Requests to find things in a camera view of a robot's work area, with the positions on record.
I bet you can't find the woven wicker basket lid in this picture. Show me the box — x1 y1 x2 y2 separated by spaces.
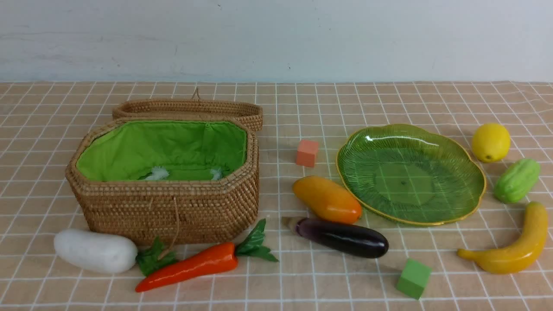
112 87 264 131

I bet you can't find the yellow banana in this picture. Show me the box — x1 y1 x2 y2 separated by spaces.
457 201 548 274

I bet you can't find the orange foam cube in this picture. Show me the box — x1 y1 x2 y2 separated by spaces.
296 140 319 168

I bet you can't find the yellow lemon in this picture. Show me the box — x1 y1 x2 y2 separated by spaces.
471 123 510 163

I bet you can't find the woven wicker basket green lining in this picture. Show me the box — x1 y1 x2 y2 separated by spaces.
65 117 260 247

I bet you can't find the orange yellow mango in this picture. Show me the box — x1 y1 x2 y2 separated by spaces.
292 175 362 224

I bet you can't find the orange carrot with green leaves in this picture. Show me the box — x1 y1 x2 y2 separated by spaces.
135 219 278 292

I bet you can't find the green bitter gourd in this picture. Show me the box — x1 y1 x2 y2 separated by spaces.
494 158 540 203

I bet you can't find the green glass leaf plate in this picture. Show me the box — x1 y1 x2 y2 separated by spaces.
335 124 486 226

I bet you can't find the white radish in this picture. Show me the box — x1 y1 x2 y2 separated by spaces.
54 228 138 274

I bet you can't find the beige checkered tablecloth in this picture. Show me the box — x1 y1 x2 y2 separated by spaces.
0 82 553 311

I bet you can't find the dark purple eggplant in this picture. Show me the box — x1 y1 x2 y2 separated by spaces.
282 216 389 259

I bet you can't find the green foam cube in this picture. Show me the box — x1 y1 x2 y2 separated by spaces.
395 258 432 300

